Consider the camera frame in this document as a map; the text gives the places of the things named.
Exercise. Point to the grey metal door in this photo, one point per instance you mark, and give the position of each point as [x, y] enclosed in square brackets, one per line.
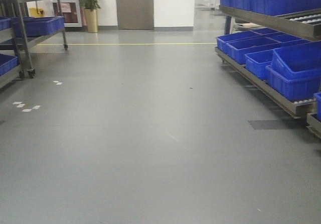
[135, 14]

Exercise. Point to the potted green plant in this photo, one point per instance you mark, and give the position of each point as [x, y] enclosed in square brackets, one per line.
[90, 9]

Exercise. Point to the steel flow rack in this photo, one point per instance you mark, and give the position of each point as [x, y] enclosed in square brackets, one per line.
[295, 96]

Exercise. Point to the steel trolley cart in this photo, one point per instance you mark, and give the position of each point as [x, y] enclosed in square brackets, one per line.
[25, 33]

